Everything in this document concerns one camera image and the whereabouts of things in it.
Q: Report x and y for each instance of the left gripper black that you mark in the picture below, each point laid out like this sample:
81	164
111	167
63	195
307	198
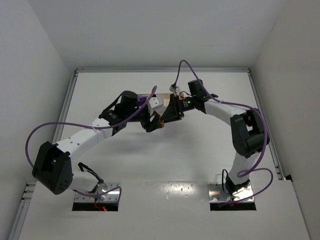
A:
147	120

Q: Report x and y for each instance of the purple half-round lego brick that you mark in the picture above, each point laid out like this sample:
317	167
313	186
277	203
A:
142	99

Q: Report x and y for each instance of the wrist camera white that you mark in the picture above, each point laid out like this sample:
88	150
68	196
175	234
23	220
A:
175	89
153	104

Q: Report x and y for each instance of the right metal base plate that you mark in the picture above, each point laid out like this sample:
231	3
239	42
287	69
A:
218	196

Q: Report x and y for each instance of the back aluminium frame rail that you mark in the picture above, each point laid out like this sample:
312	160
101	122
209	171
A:
162	70

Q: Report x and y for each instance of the white three-compartment tray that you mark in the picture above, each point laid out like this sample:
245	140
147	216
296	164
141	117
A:
165	99

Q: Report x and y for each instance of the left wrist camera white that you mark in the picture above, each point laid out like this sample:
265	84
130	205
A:
153	104

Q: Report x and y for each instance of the metal base plate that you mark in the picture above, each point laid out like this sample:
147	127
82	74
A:
218	196
112	193

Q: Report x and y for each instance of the brown lego brick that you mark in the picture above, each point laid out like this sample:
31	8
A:
159	121

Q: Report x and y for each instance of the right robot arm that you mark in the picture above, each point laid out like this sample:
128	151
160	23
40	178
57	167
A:
247	129

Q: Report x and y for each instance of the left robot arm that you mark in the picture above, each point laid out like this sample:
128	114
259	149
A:
56	165

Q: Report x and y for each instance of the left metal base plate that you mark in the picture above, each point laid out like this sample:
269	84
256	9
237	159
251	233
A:
112	193

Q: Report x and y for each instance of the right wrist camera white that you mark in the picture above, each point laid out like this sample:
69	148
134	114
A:
175	89

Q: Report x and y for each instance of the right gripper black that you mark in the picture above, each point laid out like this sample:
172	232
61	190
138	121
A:
177	107

